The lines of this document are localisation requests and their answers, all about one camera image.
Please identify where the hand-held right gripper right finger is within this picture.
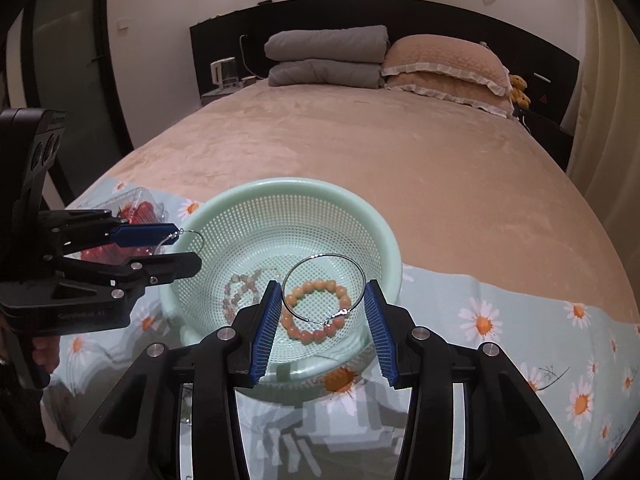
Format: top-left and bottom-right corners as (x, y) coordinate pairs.
(362, 280), (584, 480)

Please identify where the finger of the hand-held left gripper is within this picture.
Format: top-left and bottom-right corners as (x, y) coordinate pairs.
(39, 208), (180, 257)
(52, 252), (203, 306)

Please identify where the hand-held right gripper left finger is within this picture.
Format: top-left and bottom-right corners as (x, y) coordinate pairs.
(57, 280), (284, 480)

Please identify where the clear plastic box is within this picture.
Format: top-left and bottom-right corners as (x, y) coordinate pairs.
(81, 186), (174, 267)

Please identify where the small silver hoop earring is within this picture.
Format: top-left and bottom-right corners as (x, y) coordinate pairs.
(155, 228), (206, 262)

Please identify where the large silver hoop earring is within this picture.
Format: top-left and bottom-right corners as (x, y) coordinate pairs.
(281, 253), (368, 329)

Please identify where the green plastic mesh basket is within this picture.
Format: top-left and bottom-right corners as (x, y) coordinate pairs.
(159, 176), (404, 386)

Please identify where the person's left hand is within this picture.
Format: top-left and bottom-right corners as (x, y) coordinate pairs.
(31, 334), (62, 387)

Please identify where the daisy print cloth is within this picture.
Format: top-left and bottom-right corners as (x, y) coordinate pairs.
(42, 177), (640, 480)

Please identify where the white kettle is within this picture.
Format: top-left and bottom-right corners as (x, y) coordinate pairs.
(209, 57), (240, 92)

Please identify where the pink bed blanket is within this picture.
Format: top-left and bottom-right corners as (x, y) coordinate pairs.
(65, 79), (640, 311)

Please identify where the dark framed glass door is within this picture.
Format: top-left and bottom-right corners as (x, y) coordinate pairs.
(0, 0), (136, 211)

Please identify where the folded grey quilt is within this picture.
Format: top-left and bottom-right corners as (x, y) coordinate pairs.
(268, 58), (386, 90)
(263, 25), (390, 65)

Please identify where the pink frilled pillow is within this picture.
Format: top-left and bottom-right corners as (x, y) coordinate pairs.
(382, 72), (516, 120)
(382, 34), (511, 96)

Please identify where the black nightstand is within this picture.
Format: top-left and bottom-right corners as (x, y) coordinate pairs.
(520, 109), (574, 174)

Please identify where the yellow plush toy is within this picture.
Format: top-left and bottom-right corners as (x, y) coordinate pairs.
(508, 74), (531, 109)

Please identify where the black headboard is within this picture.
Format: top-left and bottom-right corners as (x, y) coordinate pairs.
(189, 0), (581, 126)

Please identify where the cream curtain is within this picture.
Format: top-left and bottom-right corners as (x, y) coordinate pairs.
(564, 0), (640, 273)

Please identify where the grey bead bracelet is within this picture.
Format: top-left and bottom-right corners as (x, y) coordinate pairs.
(223, 267), (266, 324)

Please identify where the orange bead bracelet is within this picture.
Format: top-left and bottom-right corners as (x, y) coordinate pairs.
(278, 279), (354, 345)

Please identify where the white charging cable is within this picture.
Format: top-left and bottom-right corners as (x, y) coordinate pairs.
(239, 34), (259, 80)

